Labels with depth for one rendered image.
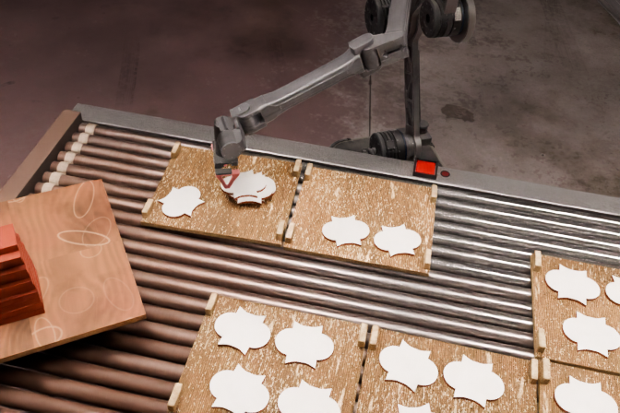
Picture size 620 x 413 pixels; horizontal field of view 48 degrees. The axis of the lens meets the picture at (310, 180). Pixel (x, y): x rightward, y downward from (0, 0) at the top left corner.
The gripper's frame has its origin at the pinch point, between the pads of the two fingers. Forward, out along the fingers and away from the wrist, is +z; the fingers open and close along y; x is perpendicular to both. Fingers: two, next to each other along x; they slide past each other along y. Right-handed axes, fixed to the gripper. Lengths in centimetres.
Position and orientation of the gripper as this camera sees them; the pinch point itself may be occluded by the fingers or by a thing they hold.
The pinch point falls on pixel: (225, 174)
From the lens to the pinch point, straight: 203.1
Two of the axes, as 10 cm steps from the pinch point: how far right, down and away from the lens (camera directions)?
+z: -0.7, 7.4, 6.7
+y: -1.9, -6.7, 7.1
